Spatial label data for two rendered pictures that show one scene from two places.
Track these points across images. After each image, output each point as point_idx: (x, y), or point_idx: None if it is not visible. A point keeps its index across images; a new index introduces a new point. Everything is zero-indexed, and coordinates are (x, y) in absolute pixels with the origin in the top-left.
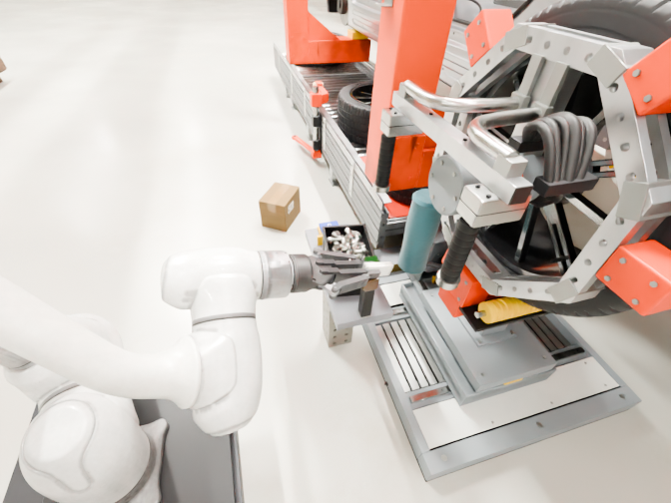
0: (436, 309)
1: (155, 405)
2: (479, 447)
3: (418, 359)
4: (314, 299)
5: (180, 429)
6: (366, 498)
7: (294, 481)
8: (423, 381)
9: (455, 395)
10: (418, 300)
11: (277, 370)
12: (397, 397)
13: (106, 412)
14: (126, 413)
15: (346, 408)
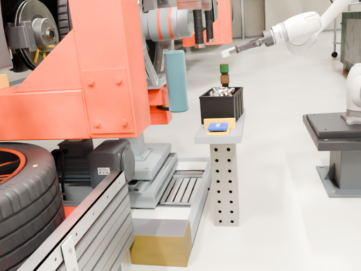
0: (154, 162)
1: (357, 126)
2: (182, 158)
3: (178, 186)
4: (236, 248)
5: (339, 123)
6: (247, 170)
7: (284, 177)
8: (185, 179)
9: (177, 164)
10: (150, 187)
11: (289, 211)
12: (209, 173)
13: (352, 70)
14: (351, 84)
15: (242, 190)
